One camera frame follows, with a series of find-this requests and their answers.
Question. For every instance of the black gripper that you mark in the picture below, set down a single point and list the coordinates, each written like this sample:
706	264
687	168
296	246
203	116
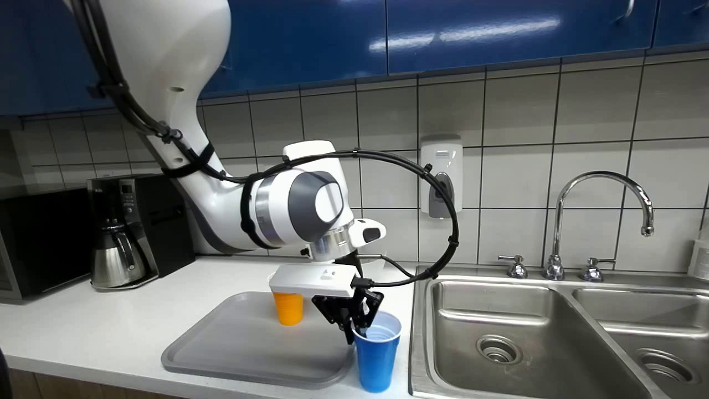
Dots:
335	304

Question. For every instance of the blue plastic cup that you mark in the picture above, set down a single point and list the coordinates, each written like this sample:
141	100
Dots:
378	358

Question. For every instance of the orange plastic cup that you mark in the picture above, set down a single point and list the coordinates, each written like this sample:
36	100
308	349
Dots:
289	309

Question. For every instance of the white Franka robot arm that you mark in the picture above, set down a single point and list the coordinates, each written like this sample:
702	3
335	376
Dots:
178	52

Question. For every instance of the gray plastic tray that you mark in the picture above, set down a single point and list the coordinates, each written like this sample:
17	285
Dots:
236	340

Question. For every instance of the stainless steel double sink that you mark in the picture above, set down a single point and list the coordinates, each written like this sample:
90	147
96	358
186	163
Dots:
532	334

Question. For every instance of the black steel coffee maker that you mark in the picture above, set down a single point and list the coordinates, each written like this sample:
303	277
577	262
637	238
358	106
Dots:
159	223

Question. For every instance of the stainless steel coffee carafe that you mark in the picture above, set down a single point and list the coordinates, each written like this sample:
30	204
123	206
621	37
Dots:
113	257

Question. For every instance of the chrome gooseneck faucet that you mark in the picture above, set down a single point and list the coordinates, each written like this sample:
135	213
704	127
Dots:
599	176

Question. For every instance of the wooden base cabinet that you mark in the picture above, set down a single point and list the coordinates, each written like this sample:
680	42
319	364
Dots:
80	389

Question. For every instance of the black microwave oven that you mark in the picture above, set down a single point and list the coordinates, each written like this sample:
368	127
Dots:
41	245

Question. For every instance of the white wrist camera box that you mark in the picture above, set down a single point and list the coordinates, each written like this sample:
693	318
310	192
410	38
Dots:
310	279

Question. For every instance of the white wall soap dispenser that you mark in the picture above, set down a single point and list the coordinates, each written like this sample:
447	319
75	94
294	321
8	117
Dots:
442	167

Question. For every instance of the blue glossy wall cabinets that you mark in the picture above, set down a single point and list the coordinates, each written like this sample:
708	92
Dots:
443	33

